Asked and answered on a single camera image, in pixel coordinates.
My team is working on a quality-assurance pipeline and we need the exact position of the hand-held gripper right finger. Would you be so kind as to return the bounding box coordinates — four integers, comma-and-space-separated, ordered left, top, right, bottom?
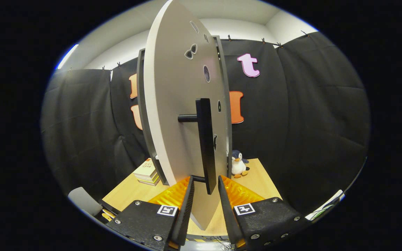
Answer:
218, 175, 310, 250

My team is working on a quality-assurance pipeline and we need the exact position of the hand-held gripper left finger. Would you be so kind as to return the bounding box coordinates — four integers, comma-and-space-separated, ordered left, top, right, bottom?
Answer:
105, 176, 195, 251

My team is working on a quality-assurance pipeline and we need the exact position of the white shoe cabinet door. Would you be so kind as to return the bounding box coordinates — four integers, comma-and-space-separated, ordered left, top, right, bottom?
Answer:
143, 0, 229, 230

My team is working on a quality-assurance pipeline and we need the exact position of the dark grey shoe cabinet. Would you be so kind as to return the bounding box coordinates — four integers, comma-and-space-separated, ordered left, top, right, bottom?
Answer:
136, 35, 233, 186

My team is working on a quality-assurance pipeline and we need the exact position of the penguin plush toy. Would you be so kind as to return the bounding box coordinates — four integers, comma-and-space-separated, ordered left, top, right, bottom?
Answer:
231, 150, 250, 178

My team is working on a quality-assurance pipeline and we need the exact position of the stack of books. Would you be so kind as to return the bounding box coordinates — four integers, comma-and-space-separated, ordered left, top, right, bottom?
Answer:
133, 158, 160, 186

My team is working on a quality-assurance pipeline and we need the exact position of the white sheet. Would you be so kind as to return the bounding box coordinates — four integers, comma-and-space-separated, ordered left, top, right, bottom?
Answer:
306, 189, 345, 221

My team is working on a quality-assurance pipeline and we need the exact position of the grey flat object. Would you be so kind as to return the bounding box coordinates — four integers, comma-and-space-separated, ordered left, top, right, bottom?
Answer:
68, 187, 103, 216

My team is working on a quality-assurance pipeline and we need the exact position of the black backdrop cloth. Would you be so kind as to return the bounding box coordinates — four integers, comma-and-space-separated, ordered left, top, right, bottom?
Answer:
40, 31, 371, 215

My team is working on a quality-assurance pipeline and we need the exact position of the narrow ceiling light strip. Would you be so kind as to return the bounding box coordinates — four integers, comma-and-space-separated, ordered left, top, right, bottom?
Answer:
56, 44, 79, 70

